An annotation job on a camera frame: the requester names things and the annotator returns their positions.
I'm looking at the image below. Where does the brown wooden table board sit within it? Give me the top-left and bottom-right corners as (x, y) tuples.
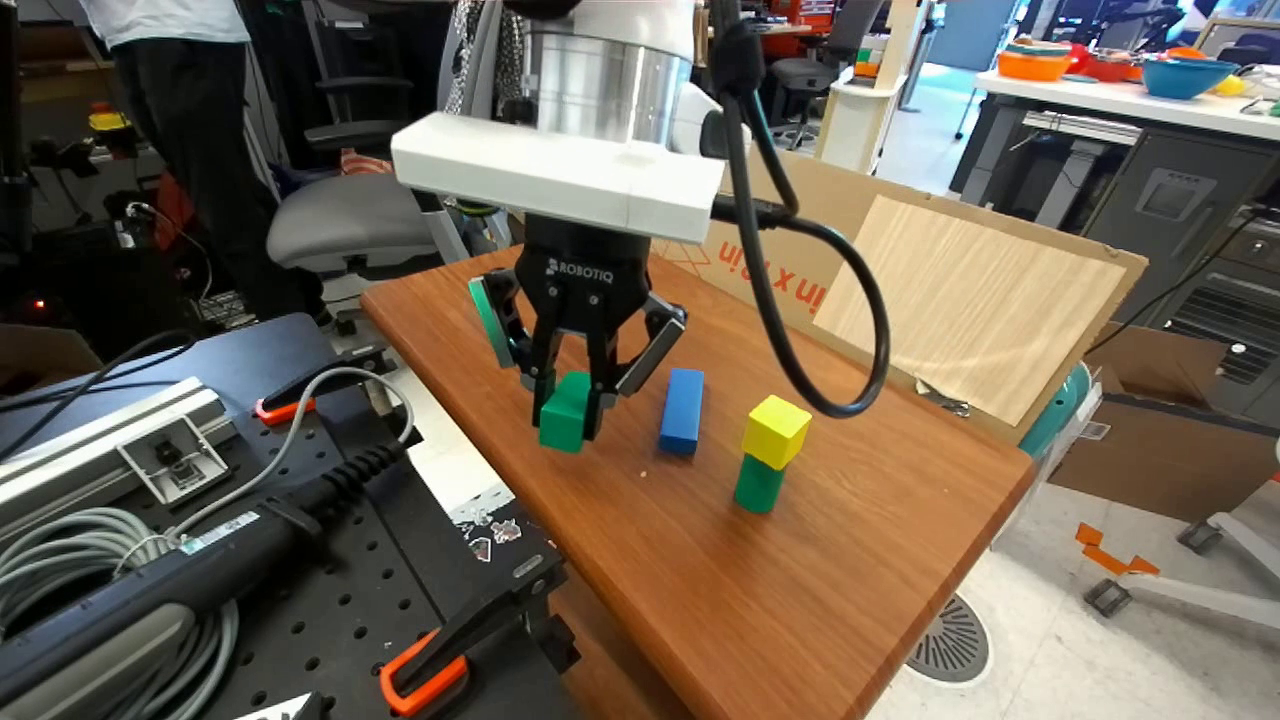
(356, 240), (1045, 720)

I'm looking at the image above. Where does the orange bowl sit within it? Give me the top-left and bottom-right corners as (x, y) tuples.
(990, 44), (1075, 85)

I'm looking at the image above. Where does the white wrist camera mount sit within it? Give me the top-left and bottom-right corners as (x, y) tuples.
(388, 108), (733, 249)

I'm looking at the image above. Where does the round metal floor drain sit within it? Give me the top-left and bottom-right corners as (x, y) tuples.
(903, 594), (996, 693)

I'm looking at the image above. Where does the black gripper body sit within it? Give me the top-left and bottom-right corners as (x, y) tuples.
(516, 218), (655, 353)

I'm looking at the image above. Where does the person in white shirt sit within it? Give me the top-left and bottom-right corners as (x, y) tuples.
(77, 0), (297, 322)

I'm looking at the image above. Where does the black white sticker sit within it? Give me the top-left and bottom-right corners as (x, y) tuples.
(455, 508), (532, 563)

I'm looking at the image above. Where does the plywood board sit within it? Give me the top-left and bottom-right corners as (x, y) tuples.
(647, 147), (1151, 454)

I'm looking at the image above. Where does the black perforated mounting board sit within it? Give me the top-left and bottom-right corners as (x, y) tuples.
(0, 307), (579, 720)

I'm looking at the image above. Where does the blue rectangular block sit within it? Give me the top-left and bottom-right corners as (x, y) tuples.
(655, 364), (713, 466)

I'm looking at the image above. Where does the black clamp with orange handle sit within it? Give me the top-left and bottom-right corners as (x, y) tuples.
(373, 548), (582, 720)
(247, 364), (408, 433)

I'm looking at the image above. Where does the thick black camera cable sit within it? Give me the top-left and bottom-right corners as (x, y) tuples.
(701, 0), (894, 422)

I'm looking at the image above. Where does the grey metal floor frame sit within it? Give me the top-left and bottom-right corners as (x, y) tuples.
(1078, 508), (1280, 633)

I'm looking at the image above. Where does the blue bowl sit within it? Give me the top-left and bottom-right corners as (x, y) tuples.
(1141, 52), (1241, 103)

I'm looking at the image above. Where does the red bowl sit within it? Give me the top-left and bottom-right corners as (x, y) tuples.
(1066, 44), (1143, 85)

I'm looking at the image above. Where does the black office chair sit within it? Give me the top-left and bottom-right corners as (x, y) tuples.
(297, 0), (448, 180)

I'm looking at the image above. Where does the brown cardboard box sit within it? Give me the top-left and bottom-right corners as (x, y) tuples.
(1047, 324), (1280, 527)

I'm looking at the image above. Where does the grey desk with white top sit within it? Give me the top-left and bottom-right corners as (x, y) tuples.
(948, 66), (1280, 340)

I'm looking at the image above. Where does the silver aluminium rail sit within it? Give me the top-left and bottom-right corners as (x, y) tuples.
(0, 373), (247, 514)

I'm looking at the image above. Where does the small green block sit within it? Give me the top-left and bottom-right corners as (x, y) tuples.
(726, 454), (792, 519)

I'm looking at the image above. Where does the light plywood panel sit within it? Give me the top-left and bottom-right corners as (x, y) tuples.
(808, 192), (1133, 427)

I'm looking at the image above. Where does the green rectangular block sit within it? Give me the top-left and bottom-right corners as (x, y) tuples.
(532, 370), (601, 461)

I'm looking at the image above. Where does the grey padded office chair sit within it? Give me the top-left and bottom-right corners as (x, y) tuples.
(259, 173), (463, 322)

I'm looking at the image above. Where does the teal round bin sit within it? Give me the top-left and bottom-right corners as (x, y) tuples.
(1014, 364), (1113, 466)

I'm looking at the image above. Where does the yellow cube block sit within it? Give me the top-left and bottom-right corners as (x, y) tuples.
(739, 393), (815, 475)

